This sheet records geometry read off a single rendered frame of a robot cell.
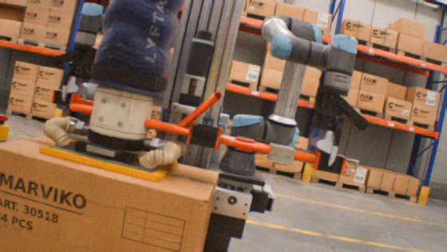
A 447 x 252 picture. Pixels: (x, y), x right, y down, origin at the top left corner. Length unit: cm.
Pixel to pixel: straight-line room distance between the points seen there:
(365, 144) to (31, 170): 936
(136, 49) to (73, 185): 38
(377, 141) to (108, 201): 941
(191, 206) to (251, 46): 873
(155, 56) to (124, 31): 11
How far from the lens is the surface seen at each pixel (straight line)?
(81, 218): 104
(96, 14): 149
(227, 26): 177
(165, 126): 111
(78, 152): 109
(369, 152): 1013
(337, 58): 113
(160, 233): 99
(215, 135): 108
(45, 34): 924
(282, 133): 159
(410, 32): 916
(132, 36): 108
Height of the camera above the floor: 131
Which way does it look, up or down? 4 degrees down
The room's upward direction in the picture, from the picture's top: 12 degrees clockwise
